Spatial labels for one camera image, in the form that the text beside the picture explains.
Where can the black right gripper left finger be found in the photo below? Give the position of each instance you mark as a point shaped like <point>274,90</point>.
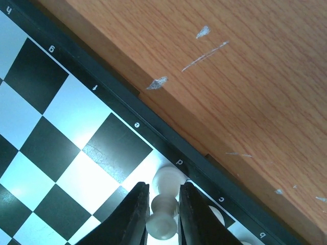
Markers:
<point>127,224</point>

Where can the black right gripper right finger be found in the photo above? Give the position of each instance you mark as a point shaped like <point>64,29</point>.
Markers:
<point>197,223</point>

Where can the white bishop chess piece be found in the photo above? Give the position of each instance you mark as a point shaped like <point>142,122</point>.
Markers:
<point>217,214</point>

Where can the white queen chess piece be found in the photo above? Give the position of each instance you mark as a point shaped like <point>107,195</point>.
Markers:
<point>166,184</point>

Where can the white knight chess piece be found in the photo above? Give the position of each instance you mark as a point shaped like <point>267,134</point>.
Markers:
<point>245,243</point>

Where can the black and white chessboard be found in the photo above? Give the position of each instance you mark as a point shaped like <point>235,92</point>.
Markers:
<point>75,141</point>

